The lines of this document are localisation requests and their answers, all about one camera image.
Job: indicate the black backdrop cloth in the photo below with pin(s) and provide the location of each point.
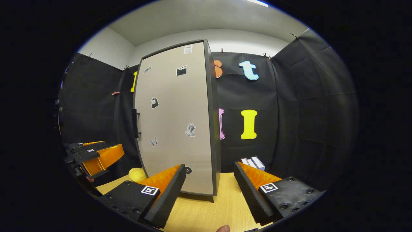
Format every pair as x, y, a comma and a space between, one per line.
305, 112

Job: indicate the beige cabinet door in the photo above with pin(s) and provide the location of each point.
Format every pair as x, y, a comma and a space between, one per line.
173, 106

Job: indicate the yellow plush toy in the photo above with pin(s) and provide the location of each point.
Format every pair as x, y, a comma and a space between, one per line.
137, 175

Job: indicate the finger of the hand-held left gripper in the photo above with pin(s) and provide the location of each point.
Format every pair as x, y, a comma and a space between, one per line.
90, 147
87, 155

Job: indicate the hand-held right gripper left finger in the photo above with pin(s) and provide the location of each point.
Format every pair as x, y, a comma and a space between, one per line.
169, 196

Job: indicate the dark grey cabinet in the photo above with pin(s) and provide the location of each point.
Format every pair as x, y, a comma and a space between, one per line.
215, 129

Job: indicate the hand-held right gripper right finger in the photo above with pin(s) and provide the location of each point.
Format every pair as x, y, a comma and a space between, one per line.
251, 196

